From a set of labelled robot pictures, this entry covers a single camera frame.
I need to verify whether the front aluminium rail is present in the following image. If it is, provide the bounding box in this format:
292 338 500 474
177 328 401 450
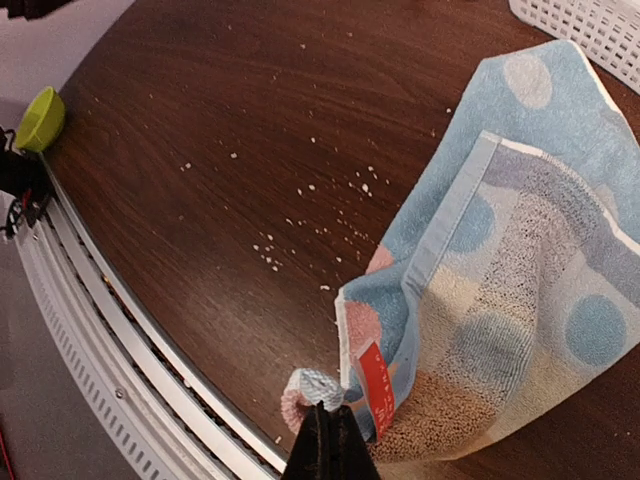
15 167 286 479

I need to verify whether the white plastic basket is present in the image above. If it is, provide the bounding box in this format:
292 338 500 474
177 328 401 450
509 0 639 92

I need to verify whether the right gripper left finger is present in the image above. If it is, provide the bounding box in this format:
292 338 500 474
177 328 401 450
281 401 330 480

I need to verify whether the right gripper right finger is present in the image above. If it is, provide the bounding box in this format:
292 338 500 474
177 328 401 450
327 406 380 480

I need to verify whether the blue polka dot towel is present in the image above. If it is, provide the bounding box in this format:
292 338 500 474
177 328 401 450
281 40 639 463

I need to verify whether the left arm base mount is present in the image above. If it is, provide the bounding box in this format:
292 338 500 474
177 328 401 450
1 129 54 240

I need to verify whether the lime green bowl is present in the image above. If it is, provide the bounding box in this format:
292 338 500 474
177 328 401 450
15 86 66 153

